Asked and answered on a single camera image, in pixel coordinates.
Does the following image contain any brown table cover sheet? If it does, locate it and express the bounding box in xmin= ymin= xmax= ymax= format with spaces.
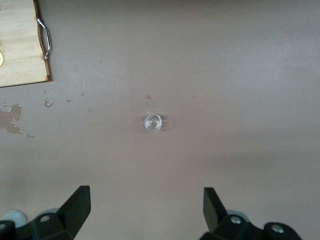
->
xmin=0 ymin=0 xmax=320 ymax=240

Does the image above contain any brown liquid spill puddle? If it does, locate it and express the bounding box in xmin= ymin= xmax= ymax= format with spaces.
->
xmin=0 ymin=103 xmax=35 ymax=139

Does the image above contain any small clear glass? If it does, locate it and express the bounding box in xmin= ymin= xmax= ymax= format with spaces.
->
xmin=144 ymin=113 xmax=163 ymax=133

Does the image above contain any wooden cutting board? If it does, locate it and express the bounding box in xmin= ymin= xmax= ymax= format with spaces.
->
xmin=0 ymin=0 xmax=54 ymax=89

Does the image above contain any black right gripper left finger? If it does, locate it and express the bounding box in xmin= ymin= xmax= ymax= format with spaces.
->
xmin=18 ymin=185 xmax=91 ymax=240

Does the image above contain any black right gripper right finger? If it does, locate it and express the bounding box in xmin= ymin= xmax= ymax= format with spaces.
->
xmin=199 ymin=187 xmax=266 ymax=240

